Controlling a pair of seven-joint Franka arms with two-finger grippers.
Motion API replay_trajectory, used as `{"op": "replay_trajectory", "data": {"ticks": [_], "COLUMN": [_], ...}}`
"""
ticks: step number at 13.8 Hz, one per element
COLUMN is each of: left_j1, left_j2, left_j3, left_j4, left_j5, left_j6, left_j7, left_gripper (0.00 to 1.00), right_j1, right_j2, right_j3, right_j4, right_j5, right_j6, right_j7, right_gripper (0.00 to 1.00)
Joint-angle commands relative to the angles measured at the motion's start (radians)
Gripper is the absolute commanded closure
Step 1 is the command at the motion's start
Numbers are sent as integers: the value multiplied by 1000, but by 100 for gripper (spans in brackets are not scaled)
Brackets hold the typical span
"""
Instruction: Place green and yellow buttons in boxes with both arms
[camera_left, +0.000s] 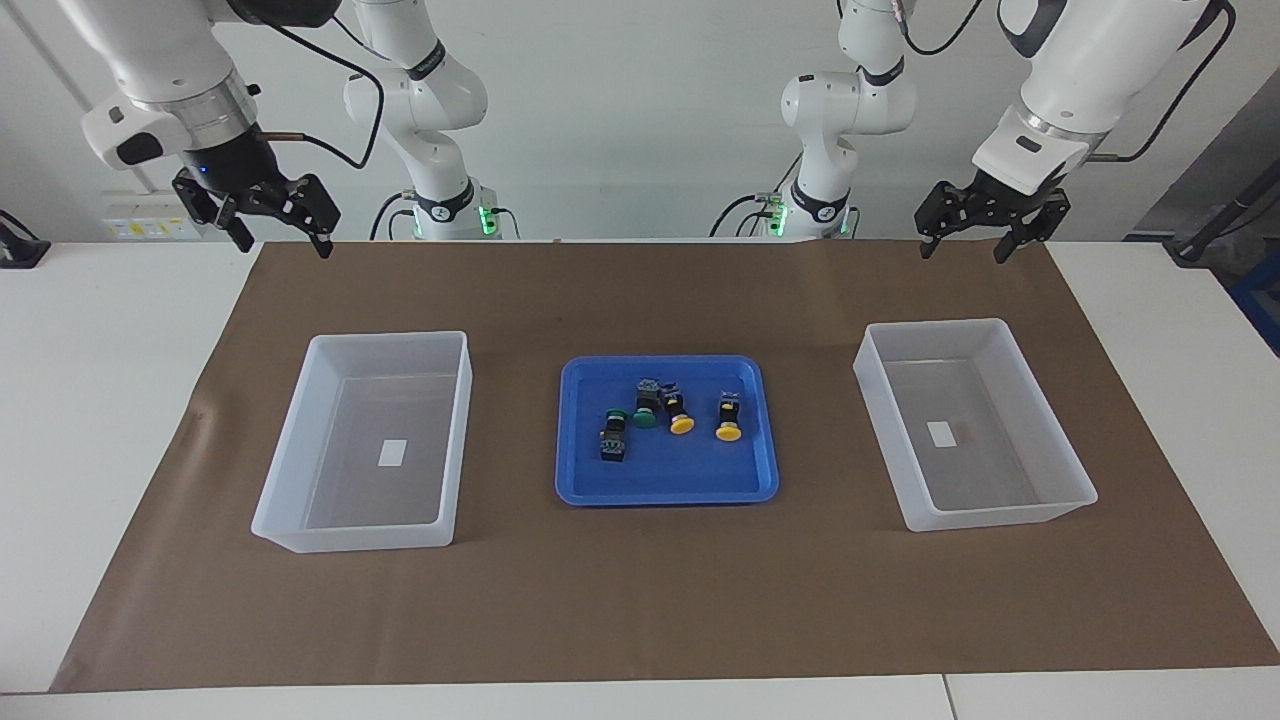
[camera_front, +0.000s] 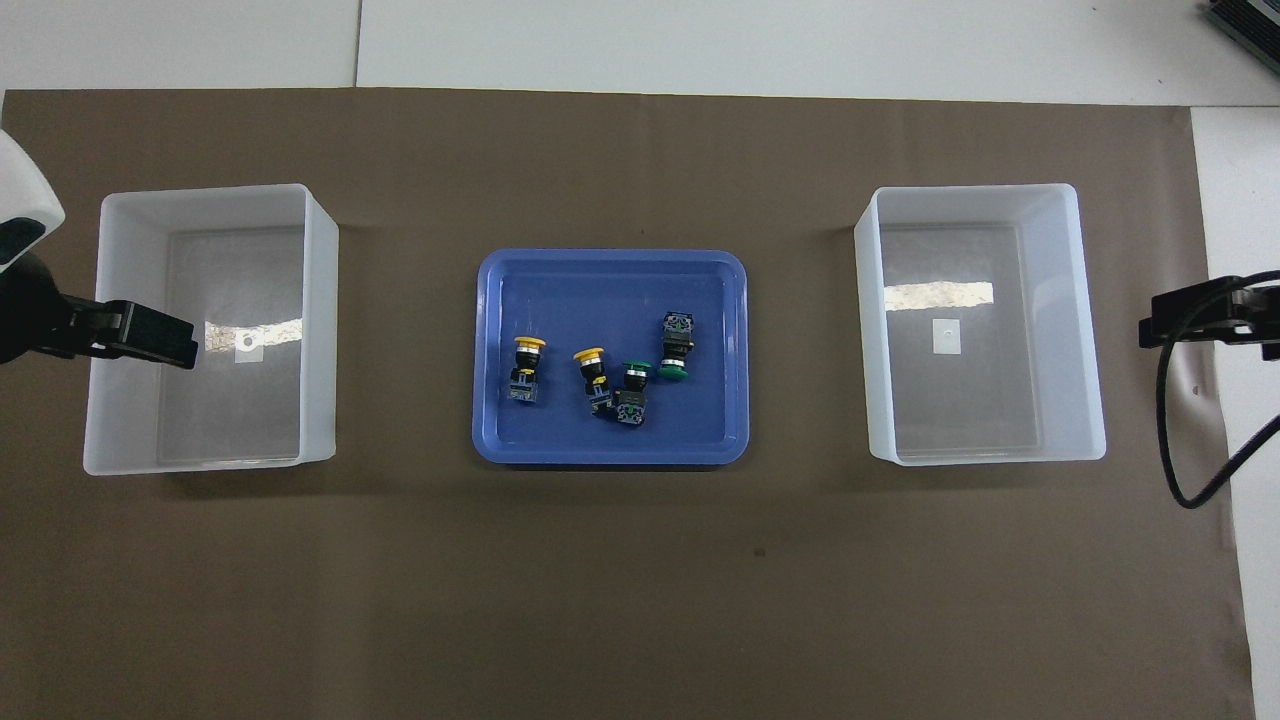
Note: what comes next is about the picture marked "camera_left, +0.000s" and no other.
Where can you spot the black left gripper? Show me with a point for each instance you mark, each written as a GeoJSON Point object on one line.
{"type": "Point", "coordinates": [1005, 205]}

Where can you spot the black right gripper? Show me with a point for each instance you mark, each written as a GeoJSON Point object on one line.
{"type": "Point", "coordinates": [235, 165]}

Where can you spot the yellow push button switch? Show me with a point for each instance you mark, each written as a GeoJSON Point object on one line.
{"type": "Point", "coordinates": [682, 424]}
{"type": "Point", "coordinates": [728, 432]}

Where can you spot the green push button switch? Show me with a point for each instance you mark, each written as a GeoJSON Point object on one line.
{"type": "Point", "coordinates": [645, 418]}
{"type": "Point", "coordinates": [611, 445]}

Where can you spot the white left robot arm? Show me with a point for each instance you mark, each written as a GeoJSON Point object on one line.
{"type": "Point", "coordinates": [1080, 60]}

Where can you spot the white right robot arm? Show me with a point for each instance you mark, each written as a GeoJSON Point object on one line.
{"type": "Point", "coordinates": [160, 60]}

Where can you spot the grey metal pole stand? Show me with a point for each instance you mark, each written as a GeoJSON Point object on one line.
{"type": "Point", "coordinates": [1215, 225]}

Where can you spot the translucent white plastic box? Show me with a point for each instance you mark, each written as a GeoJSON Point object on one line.
{"type": "Point", "coordinates": [400, 400]}
{"type": "Point", "coordinates": [1000, 440]}

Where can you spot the white paper label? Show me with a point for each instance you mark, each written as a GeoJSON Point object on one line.
{"type": "Point", "coordinates": [393, 452]}
{"type": "Point", "coordinates": [940, 433]}

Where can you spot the blue crate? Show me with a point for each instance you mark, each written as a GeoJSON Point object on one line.
{"type": "Point", "coordinates": [1262, 300]}

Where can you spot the blue plastic tray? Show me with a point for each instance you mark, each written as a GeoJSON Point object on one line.
{"type": "Point", "coordinates": [700, 470]}

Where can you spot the brown paper mat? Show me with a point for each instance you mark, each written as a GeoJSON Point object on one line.
{"type": "Point", "coordinates": [640, 600]}

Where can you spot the white wall socket panel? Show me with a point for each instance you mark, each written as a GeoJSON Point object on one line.
{"type": "Point", "coordinates": [150, 228]}

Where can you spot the black bracket on table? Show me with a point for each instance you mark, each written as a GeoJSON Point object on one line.
{"type": "Point", "coordinates": [20, 250]}

